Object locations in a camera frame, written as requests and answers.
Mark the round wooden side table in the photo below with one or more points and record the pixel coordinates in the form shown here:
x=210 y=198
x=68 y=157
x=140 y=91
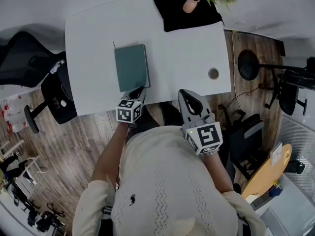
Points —
x=268 y=176

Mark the person's cream knit sweater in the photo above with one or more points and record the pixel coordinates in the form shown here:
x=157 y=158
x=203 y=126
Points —
x=167 y=185

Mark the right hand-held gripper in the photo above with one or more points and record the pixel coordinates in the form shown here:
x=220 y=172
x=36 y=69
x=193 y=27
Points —
x=205 y=134

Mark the black chair with round seat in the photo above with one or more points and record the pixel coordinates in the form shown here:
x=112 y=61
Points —
x=248 y=65

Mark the person's right forearm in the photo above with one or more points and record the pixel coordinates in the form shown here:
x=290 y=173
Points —
x=217 y=172

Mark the white frame table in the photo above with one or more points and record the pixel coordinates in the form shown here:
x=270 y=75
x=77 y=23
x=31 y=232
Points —
x=25 y=171

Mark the black mesh office chair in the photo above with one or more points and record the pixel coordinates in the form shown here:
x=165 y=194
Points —
x=27 y=63

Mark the person's left forearm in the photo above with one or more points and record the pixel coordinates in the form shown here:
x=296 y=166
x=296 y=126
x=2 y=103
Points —
x=108 y=151

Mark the person's dark trousers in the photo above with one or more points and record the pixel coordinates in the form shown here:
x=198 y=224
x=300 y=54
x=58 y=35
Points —
x=157 y=118

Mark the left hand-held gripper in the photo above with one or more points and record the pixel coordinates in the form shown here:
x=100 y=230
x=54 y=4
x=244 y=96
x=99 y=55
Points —
x=129 y=110

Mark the white card stand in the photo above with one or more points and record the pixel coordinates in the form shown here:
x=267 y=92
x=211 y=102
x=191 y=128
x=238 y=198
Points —
x=276 y=154

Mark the green notebook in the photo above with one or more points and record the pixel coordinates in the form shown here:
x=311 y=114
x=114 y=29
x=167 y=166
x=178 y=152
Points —
x=131 y=66

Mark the black swivel chair base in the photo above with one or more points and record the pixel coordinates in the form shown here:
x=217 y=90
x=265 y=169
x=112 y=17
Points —
x=53 y=211

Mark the pink ceramic vase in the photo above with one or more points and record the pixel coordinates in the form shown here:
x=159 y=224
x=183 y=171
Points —
x=190 y=5

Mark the black cloth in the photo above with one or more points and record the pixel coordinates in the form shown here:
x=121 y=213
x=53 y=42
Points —
x=189 y=18

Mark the black grey office chair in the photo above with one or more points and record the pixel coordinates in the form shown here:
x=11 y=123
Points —
x=246 y=141

